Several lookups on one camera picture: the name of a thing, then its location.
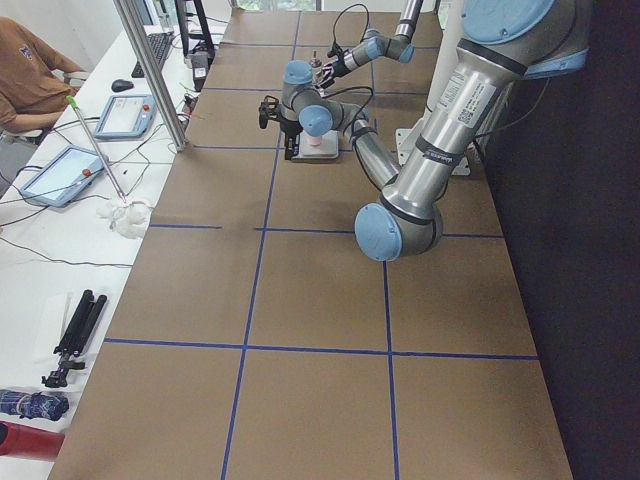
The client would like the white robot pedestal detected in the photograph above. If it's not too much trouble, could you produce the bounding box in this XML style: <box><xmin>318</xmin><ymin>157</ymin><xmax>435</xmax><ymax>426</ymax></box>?
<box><xmin>396</xmin><ymin>1</ymin><xmax>464</xmax><ymax>165</ymax></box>

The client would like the blue teach pendant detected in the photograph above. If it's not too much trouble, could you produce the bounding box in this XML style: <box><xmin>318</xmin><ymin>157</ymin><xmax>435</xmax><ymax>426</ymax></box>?
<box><xmin>94</xmin><ymin>94</ymin><xmax>156</xmax><ymax>140</ymax></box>
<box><xmin>19</xmin><ymin>145</ymin><xmax>103</xmax><ymax>207</ymax></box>

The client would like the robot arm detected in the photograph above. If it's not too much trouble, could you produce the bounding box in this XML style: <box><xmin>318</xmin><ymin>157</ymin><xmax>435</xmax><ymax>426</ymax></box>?
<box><xmin>258</xmin><ymin>1</ymin><xmax>592</xmax><ymax>262</ymax></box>
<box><xmin>314</xmin><ymin>0</ymin><xmax>423</xmax><ymax>89</ymax></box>

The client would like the white crumpled cloth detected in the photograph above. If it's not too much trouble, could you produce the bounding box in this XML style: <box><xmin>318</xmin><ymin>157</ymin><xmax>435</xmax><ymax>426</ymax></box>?
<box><xmin>96</xmin><ymin>199</ymin><xmax>153</xmax><ymax>239</ymax></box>

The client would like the red bottle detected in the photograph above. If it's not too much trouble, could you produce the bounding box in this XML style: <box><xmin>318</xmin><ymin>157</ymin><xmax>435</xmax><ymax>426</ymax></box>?
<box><xmin>1</xmin><ymin>421</ymin><xmax>65</xmax><ymax>461</ymax></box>

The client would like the aluminium frame post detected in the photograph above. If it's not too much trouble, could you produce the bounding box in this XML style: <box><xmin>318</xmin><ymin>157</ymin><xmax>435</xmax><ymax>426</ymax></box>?
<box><xmin>113</xmin><ymin>0</ymin><xmax>187</xmax><ymax>152</ymax></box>

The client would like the far blue teach pendant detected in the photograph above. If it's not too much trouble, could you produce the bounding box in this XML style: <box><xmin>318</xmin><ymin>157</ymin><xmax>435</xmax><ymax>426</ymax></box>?
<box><xmin>94</xmin><ymin>94</ymin><xmax>156</xmax><ymax>140</ymax></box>

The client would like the black computer mouse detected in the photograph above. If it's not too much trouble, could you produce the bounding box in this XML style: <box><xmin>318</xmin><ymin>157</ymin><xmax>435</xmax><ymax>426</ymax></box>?
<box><xmin>111</xmin><ymin>79</ymin><xmax>134</xmax><ymax>93</ymax></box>

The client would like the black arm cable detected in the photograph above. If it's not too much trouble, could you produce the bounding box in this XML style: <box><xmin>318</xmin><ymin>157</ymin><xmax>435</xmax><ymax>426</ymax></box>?
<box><xmin>324</xmin><ymin>85</ymin><xmax>381</xmax><ymax>141</ymax></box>
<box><xmin>331</xmin><ymin>3</ymin><xmax>372</xmax><ymax>56</ymax></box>

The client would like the blue folded umbrella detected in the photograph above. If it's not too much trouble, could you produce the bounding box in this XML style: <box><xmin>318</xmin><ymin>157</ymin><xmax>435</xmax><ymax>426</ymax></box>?
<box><xmin>1</xmin><ymin>389</ymin><xmax>70</xmax><ymax>421</ymax></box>

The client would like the digital kitchen scale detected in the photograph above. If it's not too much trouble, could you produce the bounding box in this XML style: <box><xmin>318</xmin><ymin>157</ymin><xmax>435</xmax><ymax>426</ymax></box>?
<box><xmin>292</xmin><ymin>131</ymin><xmax>339</xmax><ymax>163</ymax></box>

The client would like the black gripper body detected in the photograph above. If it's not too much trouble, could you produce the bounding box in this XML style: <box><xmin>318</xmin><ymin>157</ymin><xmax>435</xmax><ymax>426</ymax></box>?
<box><xmin>258</xmin><ymin>95</ymin><xmax>302</xmax><ymax>138</ymax></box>
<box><xmin>317</xmin><ymin>43</ymin><xmax>356</xmax><ymax>89</ymax></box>

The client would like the glass sauce bottle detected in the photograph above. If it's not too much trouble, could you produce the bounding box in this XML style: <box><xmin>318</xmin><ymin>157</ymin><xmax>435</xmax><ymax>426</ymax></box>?
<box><xmin>309</xmin><ymin>50</ymin><xmax>323</xmax><ymax>83</ymax></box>

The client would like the black monitor stand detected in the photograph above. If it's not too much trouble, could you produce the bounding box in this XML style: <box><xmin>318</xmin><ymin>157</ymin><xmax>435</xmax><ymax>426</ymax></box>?
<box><xmin>174</xmin><ymin>0</ymin><xmax>217</xmax><ymax>64</ymax></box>

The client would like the seated person brown shirt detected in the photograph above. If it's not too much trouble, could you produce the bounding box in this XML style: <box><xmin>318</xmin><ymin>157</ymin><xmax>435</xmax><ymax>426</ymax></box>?
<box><xmin>1</xmin><ymin>17</ymin><xmax>84</xmax><ymax>134</ymax></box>

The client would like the black power adapter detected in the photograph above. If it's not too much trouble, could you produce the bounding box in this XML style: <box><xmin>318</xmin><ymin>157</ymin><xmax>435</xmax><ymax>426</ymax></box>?
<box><xmin>190</xmin><ymin>50</ymin><xmax>210</xmax><ymax>92</ymax></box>

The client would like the black keyboard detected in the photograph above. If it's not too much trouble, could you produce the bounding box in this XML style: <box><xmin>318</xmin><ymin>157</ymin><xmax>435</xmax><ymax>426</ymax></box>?
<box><xmin>131</xmin><ymin>33</ymin><xmax>173</xmax><ymax>78</ymax></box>

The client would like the black folded tripod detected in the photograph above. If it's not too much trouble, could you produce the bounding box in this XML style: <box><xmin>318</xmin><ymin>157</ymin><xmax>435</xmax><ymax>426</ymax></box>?
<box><xmin>42</xmin><ymin>289</ymin><xmax>108</xmax><ymax>388</ymax></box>

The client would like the metal stick green tip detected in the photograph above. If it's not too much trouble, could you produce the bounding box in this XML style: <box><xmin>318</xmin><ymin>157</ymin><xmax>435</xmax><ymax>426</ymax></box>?
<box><xmin>66</xmin><ymin>95</ymin><xmax>128</xmax><ymax>206</ymax></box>

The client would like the near blue teach pendant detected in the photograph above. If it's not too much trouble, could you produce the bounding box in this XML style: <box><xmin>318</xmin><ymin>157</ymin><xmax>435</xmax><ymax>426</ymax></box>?
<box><xmin>19</xmin><ymin>145</ymin><xmax>103</xmax><ymax>207</ymax></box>

